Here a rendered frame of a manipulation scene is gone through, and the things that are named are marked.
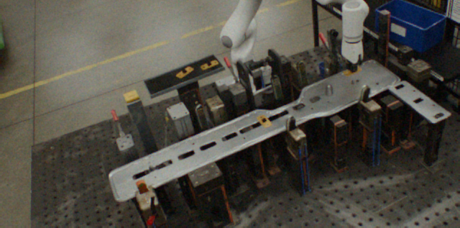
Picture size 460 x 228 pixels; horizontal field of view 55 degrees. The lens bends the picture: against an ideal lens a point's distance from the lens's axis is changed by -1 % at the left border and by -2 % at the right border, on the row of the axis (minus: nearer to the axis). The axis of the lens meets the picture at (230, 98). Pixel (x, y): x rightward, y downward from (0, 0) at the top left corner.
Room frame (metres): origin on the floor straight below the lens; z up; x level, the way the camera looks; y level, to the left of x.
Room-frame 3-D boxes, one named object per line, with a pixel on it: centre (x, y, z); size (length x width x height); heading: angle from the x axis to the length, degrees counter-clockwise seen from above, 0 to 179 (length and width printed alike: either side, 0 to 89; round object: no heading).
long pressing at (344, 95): (1.48, -0.11, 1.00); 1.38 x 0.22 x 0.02; 107
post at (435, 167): (1.31, -0.83, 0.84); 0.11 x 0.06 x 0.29; 17
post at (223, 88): (1.67, 0.03, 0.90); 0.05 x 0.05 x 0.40; 17
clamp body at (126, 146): (1.48, 0.49, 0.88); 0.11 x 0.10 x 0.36; 17
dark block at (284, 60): (1.76, -0.28, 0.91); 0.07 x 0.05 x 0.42; 17
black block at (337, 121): (1.41, -0.44, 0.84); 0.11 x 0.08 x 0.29; 17
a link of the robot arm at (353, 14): (1.63, -0.58, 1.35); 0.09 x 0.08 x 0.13; 139
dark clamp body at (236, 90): (1.67, -0.04, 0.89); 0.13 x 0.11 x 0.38; 17
